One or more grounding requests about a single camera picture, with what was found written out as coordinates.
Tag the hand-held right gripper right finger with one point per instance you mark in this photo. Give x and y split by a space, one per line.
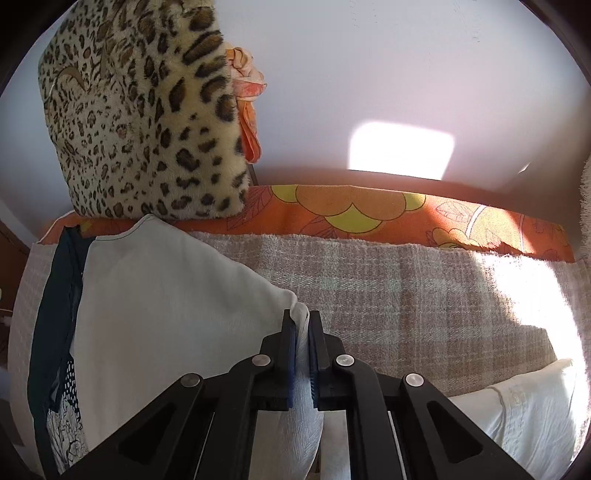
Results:
315 364

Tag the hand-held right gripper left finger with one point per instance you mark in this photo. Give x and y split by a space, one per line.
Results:
290 364

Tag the teal and white patterned garment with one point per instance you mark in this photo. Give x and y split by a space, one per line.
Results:
161 300

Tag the beige plaid blanket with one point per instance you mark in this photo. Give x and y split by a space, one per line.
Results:
392 300

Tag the orange floral bed sheet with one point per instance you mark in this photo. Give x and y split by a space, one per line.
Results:
392 212

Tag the orange patterned cloth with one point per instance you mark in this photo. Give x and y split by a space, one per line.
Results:
247 92

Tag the leopard print cushion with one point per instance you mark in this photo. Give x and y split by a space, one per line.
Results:
138 115

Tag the green striped white pillow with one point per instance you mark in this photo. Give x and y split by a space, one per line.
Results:
585 198

